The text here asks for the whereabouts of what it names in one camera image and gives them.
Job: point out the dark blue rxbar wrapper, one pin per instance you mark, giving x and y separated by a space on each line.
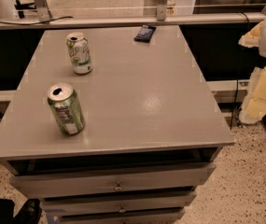
145 34

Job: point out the metal bracket post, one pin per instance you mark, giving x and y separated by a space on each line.
161 10

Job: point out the top drawer with knob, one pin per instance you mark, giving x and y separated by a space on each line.
114 180

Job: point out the white 7up can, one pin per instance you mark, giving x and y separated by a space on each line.
79 53

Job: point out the green soda can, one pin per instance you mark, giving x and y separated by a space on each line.
65 107

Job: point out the grey metal rail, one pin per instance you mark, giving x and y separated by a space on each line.
75 23

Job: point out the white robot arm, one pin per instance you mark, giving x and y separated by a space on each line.
262 40

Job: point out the black object bottom left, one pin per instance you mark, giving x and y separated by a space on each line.
30 212

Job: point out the grey drawer cabinet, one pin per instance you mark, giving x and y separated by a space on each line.
143 105

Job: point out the drawer with knob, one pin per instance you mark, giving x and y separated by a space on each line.
114 180
121 203

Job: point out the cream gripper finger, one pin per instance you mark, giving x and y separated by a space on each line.
253 108
251 38

